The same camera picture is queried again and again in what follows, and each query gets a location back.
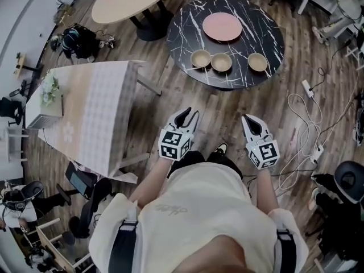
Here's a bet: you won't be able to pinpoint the white stool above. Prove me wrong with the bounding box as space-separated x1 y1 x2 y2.
5 126 30 163

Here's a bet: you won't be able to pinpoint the table with patterned tablecloth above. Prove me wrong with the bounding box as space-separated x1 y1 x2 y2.
25 60 163 179

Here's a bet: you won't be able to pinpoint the small wooden side table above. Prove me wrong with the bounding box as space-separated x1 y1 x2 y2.
13 52 44 80

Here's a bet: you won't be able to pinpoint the white cable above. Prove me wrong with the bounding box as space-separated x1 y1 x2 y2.
278 92 324 192

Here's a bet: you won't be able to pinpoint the black backpack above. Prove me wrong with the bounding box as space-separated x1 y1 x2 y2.
61 27 99 60

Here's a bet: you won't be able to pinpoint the beige bowl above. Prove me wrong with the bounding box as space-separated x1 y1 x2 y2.
190 49 212 68
247 52 268 72
210 52 232 72

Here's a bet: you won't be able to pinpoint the white flower bunch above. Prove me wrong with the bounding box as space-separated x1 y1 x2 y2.
39 75 61 106

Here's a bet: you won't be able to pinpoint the beige oval table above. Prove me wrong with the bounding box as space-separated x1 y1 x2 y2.
91 0 177 42

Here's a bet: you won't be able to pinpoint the person's cream shirt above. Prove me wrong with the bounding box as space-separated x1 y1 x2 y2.
88 162 309 273

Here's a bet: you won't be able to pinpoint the person's right forearm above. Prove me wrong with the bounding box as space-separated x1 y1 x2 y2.
255 166 280 210

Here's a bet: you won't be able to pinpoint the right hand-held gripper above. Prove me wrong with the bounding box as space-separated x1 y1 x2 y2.
241 114 281 171

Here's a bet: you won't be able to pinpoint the person's black trousers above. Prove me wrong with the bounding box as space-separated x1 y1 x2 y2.
169 150 244 181

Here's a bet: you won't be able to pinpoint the black marble round table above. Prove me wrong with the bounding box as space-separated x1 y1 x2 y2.
166 0 286 90

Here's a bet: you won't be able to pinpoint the silver laptop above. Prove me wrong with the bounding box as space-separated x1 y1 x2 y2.
26 94 64 130

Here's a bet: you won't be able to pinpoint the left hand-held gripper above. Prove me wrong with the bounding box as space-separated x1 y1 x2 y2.
158 106 201 162

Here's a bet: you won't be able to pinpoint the black swivel chair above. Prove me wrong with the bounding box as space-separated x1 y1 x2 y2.
56 160 113 239

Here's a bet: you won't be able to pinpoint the person's left forearm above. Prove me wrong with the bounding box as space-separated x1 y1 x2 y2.
129 155 175 210

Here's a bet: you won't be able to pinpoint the white power strip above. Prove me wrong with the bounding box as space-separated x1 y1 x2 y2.
301 79 315 98
309 145 325 165

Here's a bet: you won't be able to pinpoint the black shoulder strap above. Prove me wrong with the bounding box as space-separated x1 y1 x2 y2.
276 228 300 273
111 220 139 273

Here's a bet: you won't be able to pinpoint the pink round plate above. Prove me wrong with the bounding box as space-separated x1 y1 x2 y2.
202 13 243 42

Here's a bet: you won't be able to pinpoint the black office chair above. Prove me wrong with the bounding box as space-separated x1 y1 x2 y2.
311 160 364 231

